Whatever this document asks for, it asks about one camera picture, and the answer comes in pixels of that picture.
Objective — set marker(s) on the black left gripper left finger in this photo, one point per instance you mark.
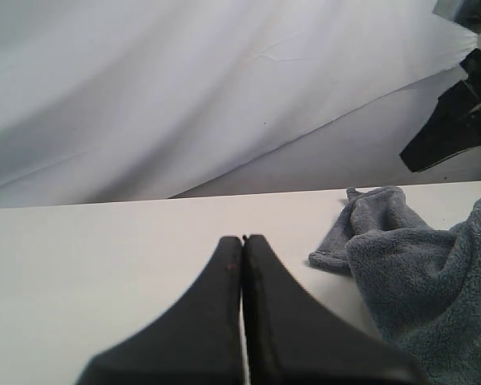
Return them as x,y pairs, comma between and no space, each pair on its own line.
196,341

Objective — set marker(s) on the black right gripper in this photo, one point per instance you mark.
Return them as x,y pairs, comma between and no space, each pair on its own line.
455,124

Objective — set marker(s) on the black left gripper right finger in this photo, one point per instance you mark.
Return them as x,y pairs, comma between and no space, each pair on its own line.
293,339

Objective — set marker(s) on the grey-blue fluffy towel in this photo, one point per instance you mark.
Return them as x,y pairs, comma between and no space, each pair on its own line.
422,286

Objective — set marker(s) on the white backdrop cloth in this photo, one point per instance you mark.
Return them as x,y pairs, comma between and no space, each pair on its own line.
131,100

